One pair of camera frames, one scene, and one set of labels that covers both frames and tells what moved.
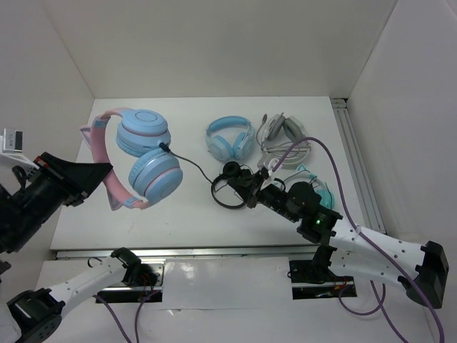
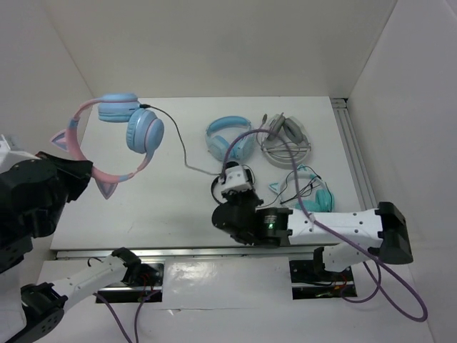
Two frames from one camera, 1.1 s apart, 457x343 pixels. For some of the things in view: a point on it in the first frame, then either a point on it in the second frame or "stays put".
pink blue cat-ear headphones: (156, 176) -> (145, 132)
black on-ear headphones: (230, 170) stays put
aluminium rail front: (192, 252) stays put
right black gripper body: (270, 195) -> (246, 199)
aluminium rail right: (358, 164) stays put
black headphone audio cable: (163, 146) -> (146, 106)
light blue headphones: (228, 137) stays put
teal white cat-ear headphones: (303, 175) stays put
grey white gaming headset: (284, 138) stays put
